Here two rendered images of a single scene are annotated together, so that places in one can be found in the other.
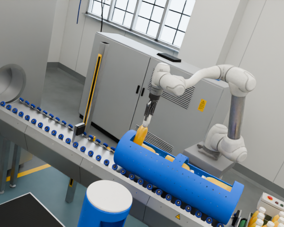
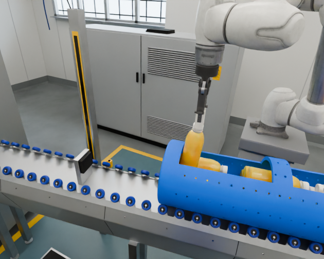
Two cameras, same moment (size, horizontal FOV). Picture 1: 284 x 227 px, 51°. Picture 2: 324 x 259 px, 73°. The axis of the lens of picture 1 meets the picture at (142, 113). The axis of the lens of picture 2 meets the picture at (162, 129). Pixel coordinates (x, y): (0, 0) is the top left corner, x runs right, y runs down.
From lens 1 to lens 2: 1.29 m
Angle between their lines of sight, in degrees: 11
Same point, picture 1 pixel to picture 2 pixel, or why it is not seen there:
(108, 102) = (110, 100)
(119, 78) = (113, 71)
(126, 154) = (182, 191)
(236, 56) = not seen: hidden behind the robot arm
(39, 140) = (27, 196)
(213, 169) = (293, 154)
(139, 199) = (220, 250)
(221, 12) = not seen: outside the picture
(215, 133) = (281, 102)
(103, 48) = (76, 19)
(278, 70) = not seen: hidden behind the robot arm
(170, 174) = (279, 208)
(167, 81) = (254, 16)
